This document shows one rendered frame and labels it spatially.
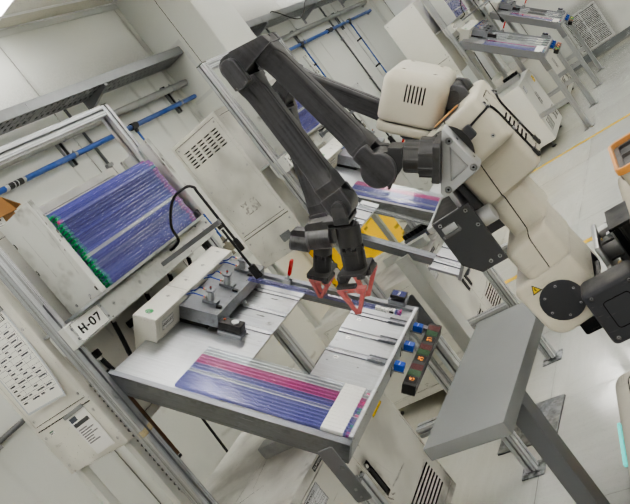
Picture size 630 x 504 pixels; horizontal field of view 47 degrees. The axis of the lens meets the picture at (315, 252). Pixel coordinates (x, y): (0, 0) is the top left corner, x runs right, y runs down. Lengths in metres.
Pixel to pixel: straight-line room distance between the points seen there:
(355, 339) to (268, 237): 1.27
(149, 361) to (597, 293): 1.22
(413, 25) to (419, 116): 4.94
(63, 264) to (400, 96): 1.06
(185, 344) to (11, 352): 0.50
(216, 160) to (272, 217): 0.36
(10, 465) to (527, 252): 2.55
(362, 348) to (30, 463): 1.90
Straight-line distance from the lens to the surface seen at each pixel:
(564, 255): 1.74
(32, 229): 2.17
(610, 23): 9.52
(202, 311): 2.25
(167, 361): 2.15
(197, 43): 5.49
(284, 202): 3.29
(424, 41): 6.59
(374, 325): 2.31
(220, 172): 3.38
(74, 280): 2.16
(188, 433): 4.15
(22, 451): 3.62
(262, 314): 2.33
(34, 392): 2.36
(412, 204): 3.13
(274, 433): 1.93
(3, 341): 2.31
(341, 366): 2.12
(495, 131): 1.63
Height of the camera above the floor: 1.39
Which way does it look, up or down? 8 degrees down
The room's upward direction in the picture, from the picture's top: 38 degrees counter-clockwise
